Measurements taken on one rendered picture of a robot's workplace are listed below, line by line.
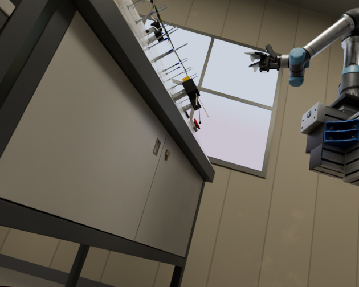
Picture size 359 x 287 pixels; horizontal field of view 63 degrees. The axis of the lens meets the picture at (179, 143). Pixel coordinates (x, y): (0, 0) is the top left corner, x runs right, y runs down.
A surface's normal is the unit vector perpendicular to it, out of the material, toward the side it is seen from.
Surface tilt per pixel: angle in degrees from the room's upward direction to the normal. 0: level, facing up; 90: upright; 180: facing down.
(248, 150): 90
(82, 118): 90
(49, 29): 90
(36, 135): 90
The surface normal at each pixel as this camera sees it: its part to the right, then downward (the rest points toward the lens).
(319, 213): 0.10, -0.35
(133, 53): 0.92, 0.11
